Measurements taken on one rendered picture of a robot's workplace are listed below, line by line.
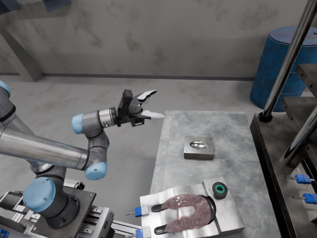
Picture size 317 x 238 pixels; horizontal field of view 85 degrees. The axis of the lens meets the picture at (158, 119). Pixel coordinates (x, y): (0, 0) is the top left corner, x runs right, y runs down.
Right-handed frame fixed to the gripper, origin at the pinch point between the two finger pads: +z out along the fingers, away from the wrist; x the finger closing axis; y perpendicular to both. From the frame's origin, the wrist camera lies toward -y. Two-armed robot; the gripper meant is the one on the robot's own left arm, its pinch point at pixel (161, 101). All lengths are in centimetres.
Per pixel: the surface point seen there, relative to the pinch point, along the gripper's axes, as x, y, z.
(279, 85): -24, 36, 87
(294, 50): -27, 12, 87
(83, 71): -315, 175, -117
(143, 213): 26, 54, -21
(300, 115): -1, 42, 88
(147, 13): -255, 62, 36
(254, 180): 23, 63, 49
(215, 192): 27, 48, 19
